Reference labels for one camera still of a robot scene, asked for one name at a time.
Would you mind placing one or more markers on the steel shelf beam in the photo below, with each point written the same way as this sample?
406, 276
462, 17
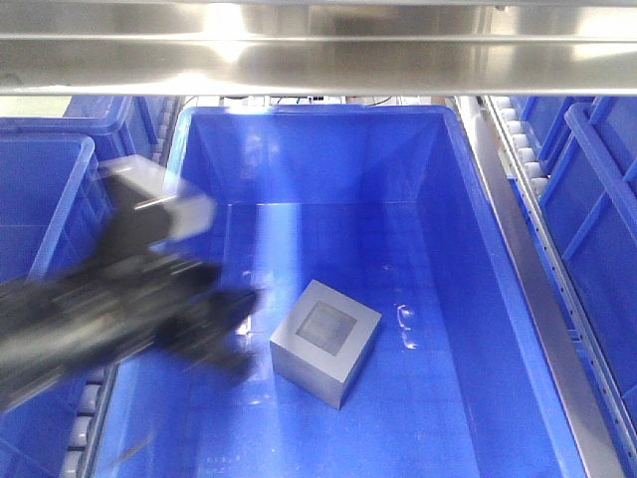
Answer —
352, 48

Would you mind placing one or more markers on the large blue target bin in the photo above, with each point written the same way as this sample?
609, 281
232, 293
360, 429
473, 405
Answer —
392, 337

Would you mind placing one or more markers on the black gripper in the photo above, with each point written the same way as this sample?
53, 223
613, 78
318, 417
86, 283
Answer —
172, 303

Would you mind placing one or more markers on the gray hollow cube base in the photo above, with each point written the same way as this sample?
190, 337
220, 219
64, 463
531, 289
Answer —
323, 342

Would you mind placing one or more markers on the blue bin right neighbour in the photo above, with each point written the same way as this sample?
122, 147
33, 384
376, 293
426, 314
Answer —
589, 207

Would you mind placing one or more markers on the blue bin neighbour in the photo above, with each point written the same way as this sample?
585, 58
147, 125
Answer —
589, 207
53, 208

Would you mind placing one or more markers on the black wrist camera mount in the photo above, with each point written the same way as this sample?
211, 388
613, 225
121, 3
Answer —
151, 204

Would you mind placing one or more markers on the blue bin left neighbour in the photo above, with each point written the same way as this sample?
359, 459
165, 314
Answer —
53, 208

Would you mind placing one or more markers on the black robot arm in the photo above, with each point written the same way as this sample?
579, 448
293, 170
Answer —
106, 310

